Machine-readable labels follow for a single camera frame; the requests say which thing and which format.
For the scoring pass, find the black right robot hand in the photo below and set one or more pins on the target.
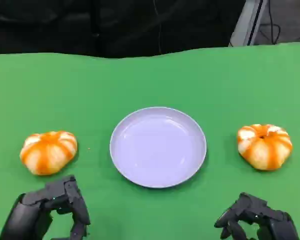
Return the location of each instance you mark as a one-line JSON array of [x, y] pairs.
[[267, 220]]

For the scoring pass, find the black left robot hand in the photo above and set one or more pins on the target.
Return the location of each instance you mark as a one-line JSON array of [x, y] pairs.
[[27, 212]]

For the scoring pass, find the orange and white bread roll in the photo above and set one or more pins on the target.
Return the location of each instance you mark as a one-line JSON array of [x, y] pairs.
[[265, 147], [48, 152]]

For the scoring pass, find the black backdrop curtain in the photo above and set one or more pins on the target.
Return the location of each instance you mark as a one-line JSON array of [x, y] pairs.
[[90, 25]]

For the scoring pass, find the grey metal post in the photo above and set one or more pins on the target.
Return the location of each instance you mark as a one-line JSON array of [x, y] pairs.
[[247, 22]]

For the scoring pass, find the lilac plate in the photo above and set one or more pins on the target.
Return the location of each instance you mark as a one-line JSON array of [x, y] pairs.
[[158, 147]]

